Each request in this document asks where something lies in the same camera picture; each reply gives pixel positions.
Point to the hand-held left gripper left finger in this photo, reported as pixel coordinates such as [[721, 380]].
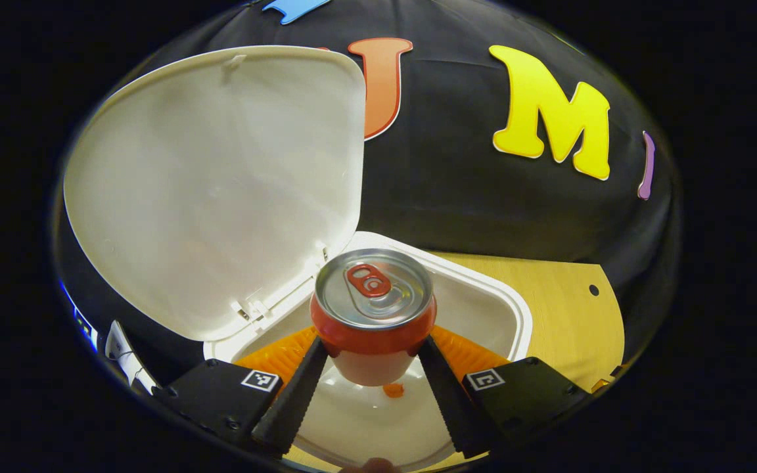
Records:
[[293, 401]]

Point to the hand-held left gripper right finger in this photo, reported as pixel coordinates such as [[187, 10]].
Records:
[[447, 394]]

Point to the orange paper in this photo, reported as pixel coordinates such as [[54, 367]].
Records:
[[393, 389]]

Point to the red pop can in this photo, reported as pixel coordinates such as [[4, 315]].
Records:
[[372, 328]]

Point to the white desktop garbage bin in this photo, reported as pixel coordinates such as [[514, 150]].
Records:
[[221, 197]]

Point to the wooden desktop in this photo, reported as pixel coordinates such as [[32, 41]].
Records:
[[562, 315]]

